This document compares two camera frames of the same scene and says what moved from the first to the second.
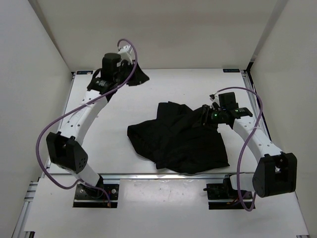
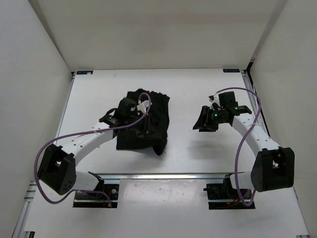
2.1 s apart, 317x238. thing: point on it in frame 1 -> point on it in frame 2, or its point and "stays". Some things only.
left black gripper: (139, 78) -> (147, 122)
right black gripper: (205, 111) stays
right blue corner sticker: (231, 70) stays
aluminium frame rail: (253, 99) stays
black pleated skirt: (178, 142) -> (151, 129)
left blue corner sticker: (83, 72) stays
